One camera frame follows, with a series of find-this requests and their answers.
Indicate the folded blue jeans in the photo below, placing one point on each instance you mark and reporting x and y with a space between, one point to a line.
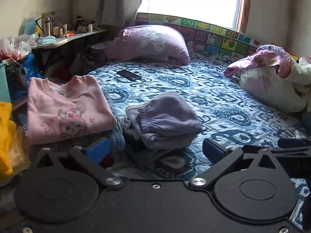
115 136

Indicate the teal storage bin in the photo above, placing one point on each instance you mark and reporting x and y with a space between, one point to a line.
4 91

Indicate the blue plastic bag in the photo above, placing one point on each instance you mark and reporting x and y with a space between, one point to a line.
30 68

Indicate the lavender pants with cream waistband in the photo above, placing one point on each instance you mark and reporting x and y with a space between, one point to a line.
165 122

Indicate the black smartphone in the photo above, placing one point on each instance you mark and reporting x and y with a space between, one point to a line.
129 75

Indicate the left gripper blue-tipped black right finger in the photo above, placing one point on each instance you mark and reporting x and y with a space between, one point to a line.
229 172

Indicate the yellow fluffy garment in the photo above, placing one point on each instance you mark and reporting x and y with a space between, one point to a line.
14 154

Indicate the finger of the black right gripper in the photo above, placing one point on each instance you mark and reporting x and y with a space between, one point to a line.
292 153

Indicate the lavender pillow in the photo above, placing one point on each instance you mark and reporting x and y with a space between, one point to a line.
152 43

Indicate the colourful alphabet foam mat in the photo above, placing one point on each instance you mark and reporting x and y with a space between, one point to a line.
203 36

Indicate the pink white bundled duvet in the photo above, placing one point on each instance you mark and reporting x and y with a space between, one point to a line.
274 77

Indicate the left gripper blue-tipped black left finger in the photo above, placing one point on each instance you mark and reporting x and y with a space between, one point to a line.
76 168

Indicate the pink bunny sweatshirt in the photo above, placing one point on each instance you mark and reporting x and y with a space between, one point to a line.
72 110

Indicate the grey curtain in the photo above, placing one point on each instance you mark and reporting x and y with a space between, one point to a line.
120 13

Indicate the cluttered dark side table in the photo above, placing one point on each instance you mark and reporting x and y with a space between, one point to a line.
55 44

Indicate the grey folded garment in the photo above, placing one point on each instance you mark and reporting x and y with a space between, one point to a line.
163 162

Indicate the blue white patterned quilt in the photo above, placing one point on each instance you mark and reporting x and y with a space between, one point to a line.
229 115

